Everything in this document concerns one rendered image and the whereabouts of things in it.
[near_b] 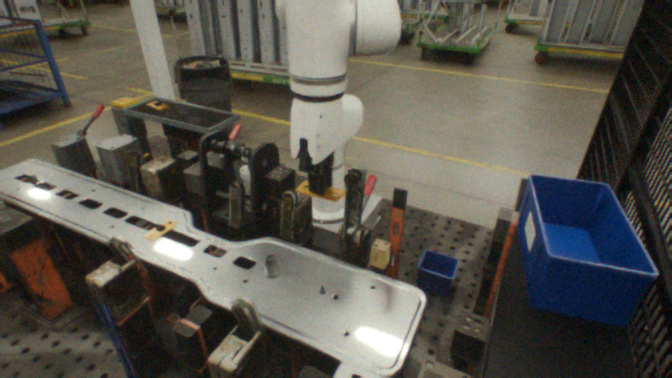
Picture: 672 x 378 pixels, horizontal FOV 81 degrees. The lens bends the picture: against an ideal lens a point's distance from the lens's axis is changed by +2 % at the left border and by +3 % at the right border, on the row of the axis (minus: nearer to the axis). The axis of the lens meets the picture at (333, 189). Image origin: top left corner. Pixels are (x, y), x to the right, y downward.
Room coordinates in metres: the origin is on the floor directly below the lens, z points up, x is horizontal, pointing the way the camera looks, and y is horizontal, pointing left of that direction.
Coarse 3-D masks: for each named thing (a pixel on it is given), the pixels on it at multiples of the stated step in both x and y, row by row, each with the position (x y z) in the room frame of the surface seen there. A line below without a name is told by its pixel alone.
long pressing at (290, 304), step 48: (0, 192) 0.97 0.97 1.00; (48, 192) 0.97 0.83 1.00; (96, 192) 0.97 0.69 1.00; (96, 240) 0.76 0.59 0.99; (144, 240) 0.75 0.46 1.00; (240, 288) 0.59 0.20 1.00; (288, 288) 0.59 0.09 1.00; (336, 288) 0.59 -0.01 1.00; (384, 288) 0.59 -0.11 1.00; (288, 336) 0.48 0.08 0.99; (336, 336) 0.47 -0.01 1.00; (384, 336) 0.47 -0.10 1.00
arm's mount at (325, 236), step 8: (368, 200) 1.23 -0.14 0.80; (376, 200) 1.23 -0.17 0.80; (368, 208) 1.18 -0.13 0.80; (376, 208) 1.21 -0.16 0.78; (368, 216) 1.14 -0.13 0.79; (376, 216) 1.22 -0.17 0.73; (320, 224) 1.09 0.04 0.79; (328, 224) 1.09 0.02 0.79; (336, 224) 1.09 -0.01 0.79; (368, 224) 1.15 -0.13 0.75; (320, 232) 1.07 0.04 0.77; (328, 232) 1.06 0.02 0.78; (336, 232) 1.04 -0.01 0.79; (312, 240) 1.09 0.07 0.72; (320, 240) 1.08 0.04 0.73; (328, 240) 1.06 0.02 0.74; (336, 240) 1.04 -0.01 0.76; (328, 248) 1.06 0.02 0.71; (336, 248) 1.04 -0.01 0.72
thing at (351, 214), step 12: (348, 168) 0.72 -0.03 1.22; (360, 168) 0.73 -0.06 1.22; (348, 180) 0.69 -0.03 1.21; (360, 180) 0.71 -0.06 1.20; (348, 192) 0.71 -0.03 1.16; (360, 192) 0.70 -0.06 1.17; (348, 204) 0.71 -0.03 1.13; (360, 204) 0.70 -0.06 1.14; (348, 216) 0.71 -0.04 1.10; (360, 216) 0.70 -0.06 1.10
